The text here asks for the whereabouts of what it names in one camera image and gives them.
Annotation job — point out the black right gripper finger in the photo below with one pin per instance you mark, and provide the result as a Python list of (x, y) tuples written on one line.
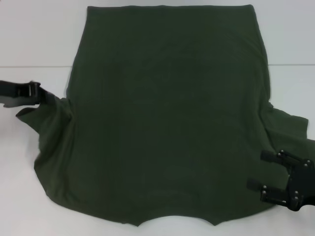
[(269, 156), (273, 195)]

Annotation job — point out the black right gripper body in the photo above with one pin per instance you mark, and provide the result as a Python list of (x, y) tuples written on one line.
[(301, 184)]

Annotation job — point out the dark green t-shirt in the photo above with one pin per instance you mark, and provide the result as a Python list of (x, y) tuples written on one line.
[(172, 110)]

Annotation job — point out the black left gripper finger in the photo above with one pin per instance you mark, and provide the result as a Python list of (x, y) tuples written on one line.
[(32, 89)]

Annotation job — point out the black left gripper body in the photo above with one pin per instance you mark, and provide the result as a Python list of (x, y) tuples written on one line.
[(8, 88)]

